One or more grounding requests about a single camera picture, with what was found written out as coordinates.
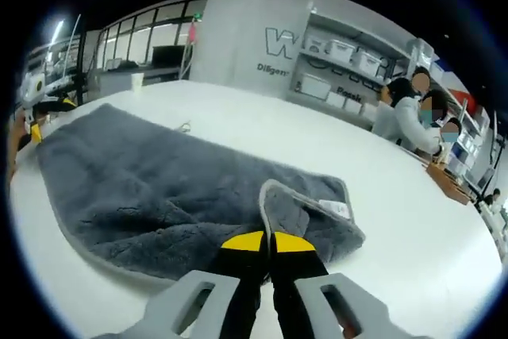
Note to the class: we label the grey quilted towel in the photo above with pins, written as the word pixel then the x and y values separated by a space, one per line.
pixel 139 180

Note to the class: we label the ceiling strip light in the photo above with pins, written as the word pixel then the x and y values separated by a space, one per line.
pixel 58 31

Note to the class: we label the grey counter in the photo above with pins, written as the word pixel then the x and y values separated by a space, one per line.
pixel 119 79

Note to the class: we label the white paper cup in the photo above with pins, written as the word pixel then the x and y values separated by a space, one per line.
pixel 137 82

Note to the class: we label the black monitor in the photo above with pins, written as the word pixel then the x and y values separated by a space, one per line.
pixel 168 56

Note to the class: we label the pink flag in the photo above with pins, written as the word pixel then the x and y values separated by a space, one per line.
pixel 193 33

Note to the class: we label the wooden tray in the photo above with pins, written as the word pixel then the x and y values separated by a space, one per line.
pixel 446 182

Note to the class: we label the rows of white storage bins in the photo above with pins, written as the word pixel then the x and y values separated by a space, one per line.
pixel 341 50

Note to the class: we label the grey metal shelf rack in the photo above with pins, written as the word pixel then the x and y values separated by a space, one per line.
pixel 397 53

